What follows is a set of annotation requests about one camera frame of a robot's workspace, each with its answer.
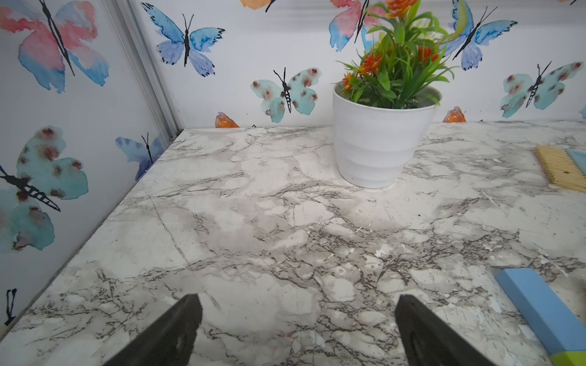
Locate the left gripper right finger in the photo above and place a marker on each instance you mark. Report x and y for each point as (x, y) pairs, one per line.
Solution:
(428, 340)

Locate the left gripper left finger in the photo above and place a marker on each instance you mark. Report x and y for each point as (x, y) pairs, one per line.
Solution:
(168, 341)

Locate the blue block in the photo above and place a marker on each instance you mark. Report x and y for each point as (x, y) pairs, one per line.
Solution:
(558, 329)

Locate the green block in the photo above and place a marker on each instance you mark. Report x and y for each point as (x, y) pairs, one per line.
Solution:
(569, 358)

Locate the blue hand brush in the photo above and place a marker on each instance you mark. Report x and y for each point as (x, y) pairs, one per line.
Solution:
(565, 168)

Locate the potted plant white pot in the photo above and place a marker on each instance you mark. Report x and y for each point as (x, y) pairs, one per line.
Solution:
(387, 98)

